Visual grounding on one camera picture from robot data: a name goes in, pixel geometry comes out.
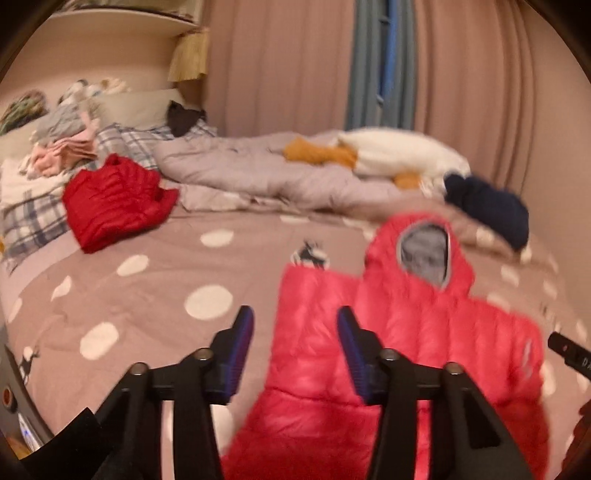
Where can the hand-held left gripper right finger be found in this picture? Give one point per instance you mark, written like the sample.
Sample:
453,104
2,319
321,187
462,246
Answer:
348,341

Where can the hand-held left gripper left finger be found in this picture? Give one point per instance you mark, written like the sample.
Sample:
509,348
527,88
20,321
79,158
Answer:
242,341

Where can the pink hooded down jacket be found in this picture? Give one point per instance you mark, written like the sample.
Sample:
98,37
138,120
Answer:
415,323

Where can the pile of pink clothes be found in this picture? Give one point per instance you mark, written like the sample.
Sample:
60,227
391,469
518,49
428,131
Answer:
60,147

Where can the polka dot bed sheet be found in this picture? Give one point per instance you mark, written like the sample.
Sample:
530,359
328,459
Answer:
138,300

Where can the navy folded garment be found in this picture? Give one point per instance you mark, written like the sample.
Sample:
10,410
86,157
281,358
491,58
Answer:
494,207

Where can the grey duvet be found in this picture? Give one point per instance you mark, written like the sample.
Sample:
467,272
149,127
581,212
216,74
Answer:
258,170

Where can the red folded down jacket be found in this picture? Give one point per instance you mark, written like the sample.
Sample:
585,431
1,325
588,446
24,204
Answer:
115,198

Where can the white goose plush toy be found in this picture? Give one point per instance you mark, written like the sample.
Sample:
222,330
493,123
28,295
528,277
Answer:
397,152

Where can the black cloth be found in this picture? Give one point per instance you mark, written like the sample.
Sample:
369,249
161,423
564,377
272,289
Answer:
182,117

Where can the white pillow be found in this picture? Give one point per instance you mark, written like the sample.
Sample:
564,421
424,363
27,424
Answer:
134,108

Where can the white garment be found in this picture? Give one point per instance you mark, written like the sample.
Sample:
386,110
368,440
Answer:
27,182

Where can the pink curtain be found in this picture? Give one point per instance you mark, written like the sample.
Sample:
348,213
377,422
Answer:
286,69

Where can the blue curtain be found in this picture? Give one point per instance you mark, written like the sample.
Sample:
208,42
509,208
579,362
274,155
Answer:
381,64

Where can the small plush toys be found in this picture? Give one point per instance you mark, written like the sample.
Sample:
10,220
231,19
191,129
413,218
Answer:
92,87

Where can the floral patterned cloth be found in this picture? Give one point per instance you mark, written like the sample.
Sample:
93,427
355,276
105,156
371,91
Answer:
23,108

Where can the white wall shelf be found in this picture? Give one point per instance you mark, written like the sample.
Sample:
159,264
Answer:
115,23

